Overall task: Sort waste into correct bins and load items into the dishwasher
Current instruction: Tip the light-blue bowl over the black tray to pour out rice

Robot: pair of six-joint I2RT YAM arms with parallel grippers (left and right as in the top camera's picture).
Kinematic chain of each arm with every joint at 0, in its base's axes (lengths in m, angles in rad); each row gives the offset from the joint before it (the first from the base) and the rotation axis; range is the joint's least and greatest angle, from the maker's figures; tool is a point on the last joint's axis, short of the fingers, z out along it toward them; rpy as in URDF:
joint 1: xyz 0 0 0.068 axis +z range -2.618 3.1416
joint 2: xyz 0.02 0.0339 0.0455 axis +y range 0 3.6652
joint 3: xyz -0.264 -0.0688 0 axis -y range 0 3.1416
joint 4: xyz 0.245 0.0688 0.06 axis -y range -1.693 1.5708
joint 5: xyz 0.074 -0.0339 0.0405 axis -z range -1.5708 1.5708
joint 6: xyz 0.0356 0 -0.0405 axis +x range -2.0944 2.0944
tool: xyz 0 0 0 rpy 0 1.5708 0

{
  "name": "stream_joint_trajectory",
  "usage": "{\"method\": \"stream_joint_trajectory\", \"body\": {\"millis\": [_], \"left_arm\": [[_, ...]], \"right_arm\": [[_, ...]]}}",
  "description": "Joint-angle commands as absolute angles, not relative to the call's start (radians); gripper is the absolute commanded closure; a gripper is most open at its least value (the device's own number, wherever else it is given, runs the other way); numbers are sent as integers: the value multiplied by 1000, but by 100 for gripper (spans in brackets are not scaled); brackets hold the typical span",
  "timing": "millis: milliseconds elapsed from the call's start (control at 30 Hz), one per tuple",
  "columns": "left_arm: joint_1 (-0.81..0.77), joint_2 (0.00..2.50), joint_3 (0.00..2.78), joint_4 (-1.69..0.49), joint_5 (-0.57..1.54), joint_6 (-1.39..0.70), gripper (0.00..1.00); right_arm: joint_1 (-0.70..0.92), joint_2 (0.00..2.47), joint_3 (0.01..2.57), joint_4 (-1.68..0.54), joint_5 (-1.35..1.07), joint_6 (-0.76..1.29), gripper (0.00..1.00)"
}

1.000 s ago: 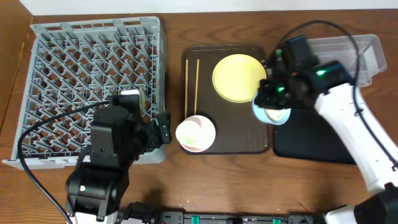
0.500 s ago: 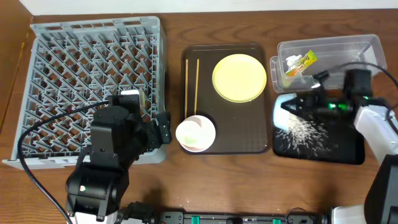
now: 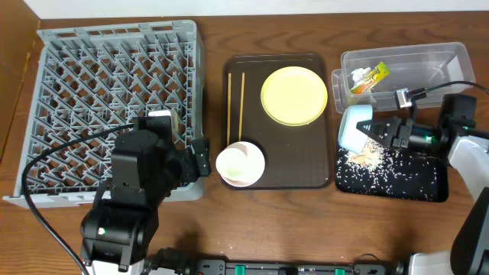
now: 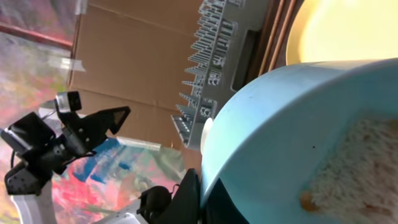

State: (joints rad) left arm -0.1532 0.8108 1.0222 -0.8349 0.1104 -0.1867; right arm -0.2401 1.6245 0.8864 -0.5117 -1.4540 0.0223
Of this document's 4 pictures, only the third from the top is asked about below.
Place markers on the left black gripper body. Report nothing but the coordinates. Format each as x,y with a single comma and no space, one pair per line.
201,157

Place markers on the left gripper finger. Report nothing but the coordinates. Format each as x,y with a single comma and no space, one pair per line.
202,167
201,145

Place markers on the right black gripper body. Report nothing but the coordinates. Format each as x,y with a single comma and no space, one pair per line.
398,131

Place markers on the light blue bowl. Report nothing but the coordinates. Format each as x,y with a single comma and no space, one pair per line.
349,137

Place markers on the small white cup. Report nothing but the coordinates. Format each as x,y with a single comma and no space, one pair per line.
232,163

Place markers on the rice food waste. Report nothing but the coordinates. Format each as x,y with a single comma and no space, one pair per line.
366,156

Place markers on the green snack wrapper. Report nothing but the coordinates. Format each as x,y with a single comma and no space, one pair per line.
377,74

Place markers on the white tissue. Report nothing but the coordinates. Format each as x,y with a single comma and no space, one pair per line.
358,75

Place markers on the wooden chopstick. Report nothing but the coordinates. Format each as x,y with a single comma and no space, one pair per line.
229,104
242,95

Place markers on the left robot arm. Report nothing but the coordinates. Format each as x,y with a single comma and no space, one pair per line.
146,168

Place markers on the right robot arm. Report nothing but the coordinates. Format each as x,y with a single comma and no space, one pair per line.
466,150

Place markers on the black food waste tray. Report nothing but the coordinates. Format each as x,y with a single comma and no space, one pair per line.
401,175

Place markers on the clear plastic waste bin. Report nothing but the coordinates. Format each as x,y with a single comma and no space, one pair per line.
411,67

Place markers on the white pink bowl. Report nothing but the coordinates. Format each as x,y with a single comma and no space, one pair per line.
255,168

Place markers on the dark brown serving tray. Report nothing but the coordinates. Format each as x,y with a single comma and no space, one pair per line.
296,157

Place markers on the yellow round plate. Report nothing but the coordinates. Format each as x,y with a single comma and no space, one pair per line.
294,96

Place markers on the grey plastic dish rack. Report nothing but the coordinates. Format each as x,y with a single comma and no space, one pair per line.
91,80

